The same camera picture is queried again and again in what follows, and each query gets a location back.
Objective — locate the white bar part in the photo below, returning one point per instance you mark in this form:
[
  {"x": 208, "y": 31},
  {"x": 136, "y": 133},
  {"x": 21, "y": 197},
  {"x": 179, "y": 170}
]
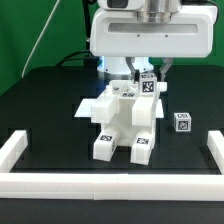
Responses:
[{"x": 12, "y": 150}]

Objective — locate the white right fence wall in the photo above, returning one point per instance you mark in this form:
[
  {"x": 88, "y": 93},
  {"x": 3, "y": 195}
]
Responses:
[{"x": 215, "y": 143}]

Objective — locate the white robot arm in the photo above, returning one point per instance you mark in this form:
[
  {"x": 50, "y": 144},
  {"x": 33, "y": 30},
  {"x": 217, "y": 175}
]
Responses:
[{"x": 153, "y": 11}]

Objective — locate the white chair back part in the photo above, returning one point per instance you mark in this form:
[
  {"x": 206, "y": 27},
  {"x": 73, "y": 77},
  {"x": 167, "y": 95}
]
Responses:
[{"x": 121, "y": 102}]

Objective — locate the white chair seat part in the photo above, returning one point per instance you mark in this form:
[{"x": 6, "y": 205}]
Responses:
[{"x": 126, "y": 134}]

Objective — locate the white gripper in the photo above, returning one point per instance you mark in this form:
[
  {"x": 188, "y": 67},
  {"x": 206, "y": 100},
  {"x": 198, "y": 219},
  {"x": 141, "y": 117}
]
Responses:
[{"x": 189, "y": 34}]

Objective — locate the white fence wall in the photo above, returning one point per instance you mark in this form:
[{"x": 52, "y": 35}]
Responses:
[
  {"x": 112, "y": 187},
  {"x": 215, "y": 143}
]

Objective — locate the white front fence wall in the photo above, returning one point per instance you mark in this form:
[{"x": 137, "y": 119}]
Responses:
[{"x": 112, "y": 187}]

